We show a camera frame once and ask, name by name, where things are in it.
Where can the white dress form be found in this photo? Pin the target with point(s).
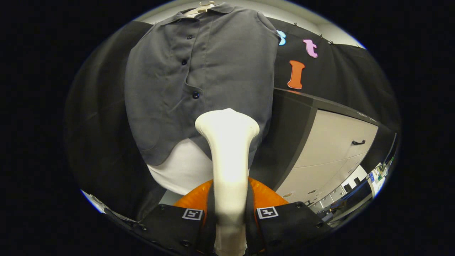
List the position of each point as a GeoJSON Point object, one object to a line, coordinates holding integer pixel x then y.
{"type": "Point", "coordinates": [181, 167]}

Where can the grey button shirt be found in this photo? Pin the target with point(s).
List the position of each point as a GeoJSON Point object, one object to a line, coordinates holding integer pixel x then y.
{"type": "Point", "coordinates": [220, 71]}

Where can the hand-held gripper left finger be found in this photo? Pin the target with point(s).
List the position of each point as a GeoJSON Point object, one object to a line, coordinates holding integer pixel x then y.
{"type": "Point", "coordinates": [170, 227]}

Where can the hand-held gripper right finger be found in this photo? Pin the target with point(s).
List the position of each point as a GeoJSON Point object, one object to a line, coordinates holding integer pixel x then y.
{"type": "Point", "coordinates": [288, 227]}

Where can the grey top cabinet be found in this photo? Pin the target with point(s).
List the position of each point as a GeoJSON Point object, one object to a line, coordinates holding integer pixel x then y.
{"type": "Point", "coordinates": [330, 142]}

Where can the white garment steamer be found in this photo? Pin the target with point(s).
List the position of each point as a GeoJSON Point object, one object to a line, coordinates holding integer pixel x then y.
{"type": "Point", "coordinates": [229, 160]}

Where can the pale crumpled sheet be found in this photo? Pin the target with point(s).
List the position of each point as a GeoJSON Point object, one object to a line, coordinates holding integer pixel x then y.
{"type": "Point", "coordinates": [96, 203]}

